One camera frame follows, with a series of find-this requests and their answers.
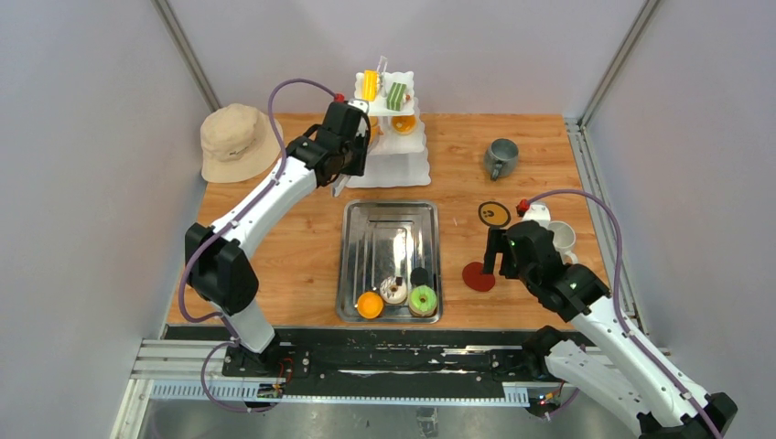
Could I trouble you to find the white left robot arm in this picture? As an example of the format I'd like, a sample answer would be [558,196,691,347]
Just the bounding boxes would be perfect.
[183,100,372,378]

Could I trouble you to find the beige bucket hat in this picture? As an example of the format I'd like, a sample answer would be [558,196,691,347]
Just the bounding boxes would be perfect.
[199,103,281,184]

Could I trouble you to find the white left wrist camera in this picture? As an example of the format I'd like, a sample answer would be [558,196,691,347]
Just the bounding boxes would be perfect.
[348,99,370,114]

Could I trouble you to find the white three-tier dessert stand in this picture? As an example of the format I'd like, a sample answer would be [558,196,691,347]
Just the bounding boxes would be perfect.
[347,56,431,188]

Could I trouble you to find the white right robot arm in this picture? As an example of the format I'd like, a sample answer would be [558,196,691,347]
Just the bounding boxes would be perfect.
[482,220,738,438]

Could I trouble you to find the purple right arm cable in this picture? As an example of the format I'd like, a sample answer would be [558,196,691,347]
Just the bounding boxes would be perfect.
[516,189,723,439]

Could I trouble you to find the green glazed donut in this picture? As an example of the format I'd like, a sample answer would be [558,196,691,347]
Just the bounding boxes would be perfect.
[408,285,438,316]

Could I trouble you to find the yellow cake slice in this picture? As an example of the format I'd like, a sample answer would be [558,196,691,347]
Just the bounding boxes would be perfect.
[361,70,381,102]

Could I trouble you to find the yellow black round coaster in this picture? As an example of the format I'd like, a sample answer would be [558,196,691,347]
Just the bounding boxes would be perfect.
[478,201,512,229]

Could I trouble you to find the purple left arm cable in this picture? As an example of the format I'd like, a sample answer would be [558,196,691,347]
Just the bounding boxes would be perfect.
[177,79,346,415]

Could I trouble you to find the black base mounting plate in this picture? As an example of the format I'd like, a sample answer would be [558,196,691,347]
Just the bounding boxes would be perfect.
[221,327,620,402]

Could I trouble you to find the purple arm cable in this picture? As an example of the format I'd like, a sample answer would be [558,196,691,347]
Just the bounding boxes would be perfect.
[516,189,723,439]
[177,79,346,415]

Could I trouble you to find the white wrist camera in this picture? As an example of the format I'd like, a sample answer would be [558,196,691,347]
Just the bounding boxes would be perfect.
[348,99,370,114]
[516,199,552,228]

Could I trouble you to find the orange glazed donut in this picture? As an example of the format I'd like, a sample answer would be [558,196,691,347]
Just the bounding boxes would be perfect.
[390,115,417,135]

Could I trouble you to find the green striped cake slice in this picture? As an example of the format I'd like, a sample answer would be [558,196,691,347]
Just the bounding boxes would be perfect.
[385,82,406,112]

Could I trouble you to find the red round coaster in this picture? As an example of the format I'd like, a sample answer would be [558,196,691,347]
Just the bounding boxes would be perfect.
[461,262,496,292]

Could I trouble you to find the white cup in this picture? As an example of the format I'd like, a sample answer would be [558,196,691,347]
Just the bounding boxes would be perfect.
[547,220,578,264]

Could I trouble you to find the white chocolate drizzle donut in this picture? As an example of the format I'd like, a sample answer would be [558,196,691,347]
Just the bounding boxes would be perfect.
[379,276,408,305]

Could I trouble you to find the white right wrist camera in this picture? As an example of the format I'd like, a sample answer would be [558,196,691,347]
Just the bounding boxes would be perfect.
[516,199,552,228]

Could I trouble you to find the black round cookie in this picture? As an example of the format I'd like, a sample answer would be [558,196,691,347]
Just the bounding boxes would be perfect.
[410,267,433,288]

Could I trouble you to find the metal tongs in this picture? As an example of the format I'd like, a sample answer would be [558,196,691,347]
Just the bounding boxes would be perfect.
[331,131,383,198]

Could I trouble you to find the metal tray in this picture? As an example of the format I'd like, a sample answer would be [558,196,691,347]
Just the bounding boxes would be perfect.
[335,200,444,325]

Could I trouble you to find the orange fish cookie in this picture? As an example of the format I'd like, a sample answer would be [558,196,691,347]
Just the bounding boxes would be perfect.
[370,117,382,143]

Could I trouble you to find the grey metal mug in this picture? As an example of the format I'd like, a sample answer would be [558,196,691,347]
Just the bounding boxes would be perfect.
[483,138,519,181]

